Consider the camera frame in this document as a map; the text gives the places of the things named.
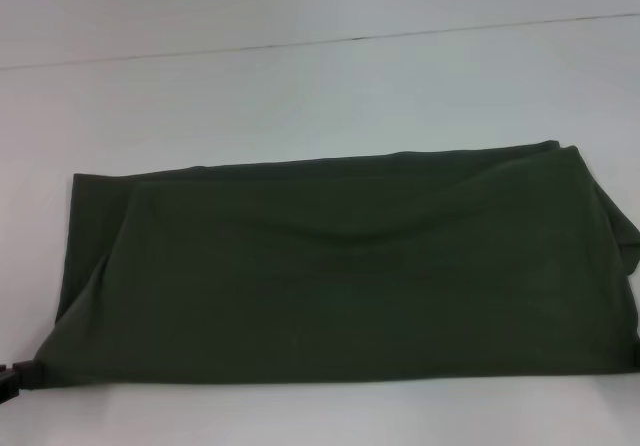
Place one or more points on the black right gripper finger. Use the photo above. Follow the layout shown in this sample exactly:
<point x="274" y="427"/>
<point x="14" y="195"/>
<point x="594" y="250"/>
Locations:
<point x="637" y="357"/>

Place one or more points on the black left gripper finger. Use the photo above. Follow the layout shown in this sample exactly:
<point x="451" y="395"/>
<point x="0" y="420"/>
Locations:
<point x="22" y="373"/>

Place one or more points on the dark green FREE! t-shirt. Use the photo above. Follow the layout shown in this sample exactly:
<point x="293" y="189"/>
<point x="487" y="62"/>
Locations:
<point x="325" y="266"/>

